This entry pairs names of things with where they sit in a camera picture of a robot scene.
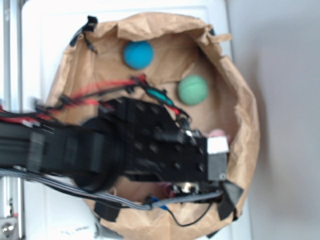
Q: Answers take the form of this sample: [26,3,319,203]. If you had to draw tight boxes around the blue foam ball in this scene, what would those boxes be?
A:
[122,41,154,70]

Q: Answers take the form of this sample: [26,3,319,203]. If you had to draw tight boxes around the aluminium frame rail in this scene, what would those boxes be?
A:
[0,0,26,240]

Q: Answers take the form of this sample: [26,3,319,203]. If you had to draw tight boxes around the brown paper bag tray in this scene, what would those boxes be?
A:
[47,12,260,240]

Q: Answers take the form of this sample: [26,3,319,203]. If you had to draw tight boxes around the red and black wires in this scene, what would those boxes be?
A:
[0,74,191,126]

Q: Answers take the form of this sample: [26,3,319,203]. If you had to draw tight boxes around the green foam ball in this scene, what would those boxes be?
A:
[177,75,209,106]

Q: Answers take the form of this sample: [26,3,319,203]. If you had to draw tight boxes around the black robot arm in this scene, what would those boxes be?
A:
[0,97,229,193]

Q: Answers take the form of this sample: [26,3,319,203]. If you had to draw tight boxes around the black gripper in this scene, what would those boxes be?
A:
[98,97,229,195]

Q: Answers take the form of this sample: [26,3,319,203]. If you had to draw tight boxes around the grey ribbon cable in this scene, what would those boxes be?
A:
[0,167,223,211]

